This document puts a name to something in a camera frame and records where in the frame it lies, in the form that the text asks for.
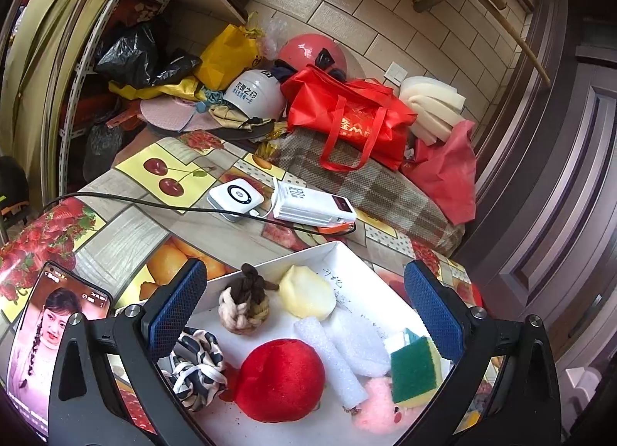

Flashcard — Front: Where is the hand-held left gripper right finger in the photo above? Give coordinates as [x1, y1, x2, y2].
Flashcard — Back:
[404, 260, 562, 446]

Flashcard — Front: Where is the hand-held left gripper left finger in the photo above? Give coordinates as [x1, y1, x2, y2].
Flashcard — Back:
[48, 258, 217, 446]

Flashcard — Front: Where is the white cardboard box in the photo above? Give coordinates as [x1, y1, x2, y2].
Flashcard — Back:
[113, 240, 456, 446]

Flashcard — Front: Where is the white foam block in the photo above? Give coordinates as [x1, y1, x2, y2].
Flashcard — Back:
[294, 317, 369, 411]

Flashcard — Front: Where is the yellow octagonal sponge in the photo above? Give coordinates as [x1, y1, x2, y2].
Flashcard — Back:
[278, 264, 337, 320]

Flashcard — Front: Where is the white and teal sponge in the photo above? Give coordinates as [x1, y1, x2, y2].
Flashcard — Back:
[383, 328, 422, 355]

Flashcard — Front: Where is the leopard print hair scrunchie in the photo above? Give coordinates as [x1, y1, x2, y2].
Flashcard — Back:
[166, 327, 228, 413]

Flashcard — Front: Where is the green and yellow scrub sponge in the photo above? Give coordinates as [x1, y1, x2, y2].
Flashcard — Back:
[389, 335, 444, 405]

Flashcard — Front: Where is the brown braided hair scrunchie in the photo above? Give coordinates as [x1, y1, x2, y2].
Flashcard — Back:
[218, 263, 280, 336]

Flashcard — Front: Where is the white foam sheet piece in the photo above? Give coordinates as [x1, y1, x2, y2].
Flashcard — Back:
[332, 311, 391, 377]

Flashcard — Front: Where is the fruit print tablecloth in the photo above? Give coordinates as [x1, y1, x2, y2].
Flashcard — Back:
[0, 133, 483, 446]

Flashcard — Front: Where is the pink plush toy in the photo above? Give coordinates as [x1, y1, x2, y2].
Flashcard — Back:
[349, 376, 410, 432]

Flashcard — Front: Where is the red plush toy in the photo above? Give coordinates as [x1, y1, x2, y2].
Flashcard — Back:
[234, 338, 327, 424]

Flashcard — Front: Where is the small white power bank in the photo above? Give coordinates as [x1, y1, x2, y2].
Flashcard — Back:
[207, 179, 265, 224]

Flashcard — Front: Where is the plaid blanket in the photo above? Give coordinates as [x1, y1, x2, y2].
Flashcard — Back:
[275, 130, 466, 254]

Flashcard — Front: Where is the smartphone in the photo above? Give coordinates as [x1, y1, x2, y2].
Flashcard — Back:
[5, 260, 114, 439]

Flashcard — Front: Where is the red plastic bag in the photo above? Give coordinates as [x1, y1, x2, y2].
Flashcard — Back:
[401, 119, 478, 226]

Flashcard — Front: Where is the large white power bank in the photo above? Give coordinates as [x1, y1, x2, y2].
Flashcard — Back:
[272, 177, 357, 227]

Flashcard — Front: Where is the dark plastic bag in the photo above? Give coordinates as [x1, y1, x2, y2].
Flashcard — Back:
[84, 123, 123, 182]

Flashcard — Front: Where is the brown panelled door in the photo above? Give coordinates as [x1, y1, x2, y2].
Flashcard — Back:
[453, 0, 617, 379]

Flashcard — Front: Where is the pink sun hat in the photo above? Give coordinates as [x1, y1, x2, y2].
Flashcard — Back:
[139, 98, 220, 133]

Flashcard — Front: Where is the stack of cream foam pieces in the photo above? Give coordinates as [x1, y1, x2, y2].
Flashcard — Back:
[399, 76, 467, 144]

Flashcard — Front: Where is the red tote bag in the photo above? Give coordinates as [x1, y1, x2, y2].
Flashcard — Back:
[280, 65, 418, 172]

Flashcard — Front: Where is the yellow cloth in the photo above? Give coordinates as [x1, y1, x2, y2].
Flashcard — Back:
[108, 77, 208, 102]

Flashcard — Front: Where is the white helmet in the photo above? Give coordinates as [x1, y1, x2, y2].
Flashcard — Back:
[223, 69, 286, 121]

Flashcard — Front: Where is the metal shelf rack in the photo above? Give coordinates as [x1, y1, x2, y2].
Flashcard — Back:
[0, 0, 169, 196]

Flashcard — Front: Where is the black plastic bag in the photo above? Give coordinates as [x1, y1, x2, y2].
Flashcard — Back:
[94, 22, 202, 90]

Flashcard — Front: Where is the yellow shopping bag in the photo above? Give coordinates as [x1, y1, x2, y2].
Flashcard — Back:
[193, 23, 263, 90]

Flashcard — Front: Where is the red helmet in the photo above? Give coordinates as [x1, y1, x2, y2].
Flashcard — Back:
[276, 33, 355, 78]

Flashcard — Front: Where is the wooden stick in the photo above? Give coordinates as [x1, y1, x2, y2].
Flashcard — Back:
[424, 0, 551, 88]

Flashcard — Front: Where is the black cable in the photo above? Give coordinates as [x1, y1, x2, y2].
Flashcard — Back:
[41, 192, 357, 239]

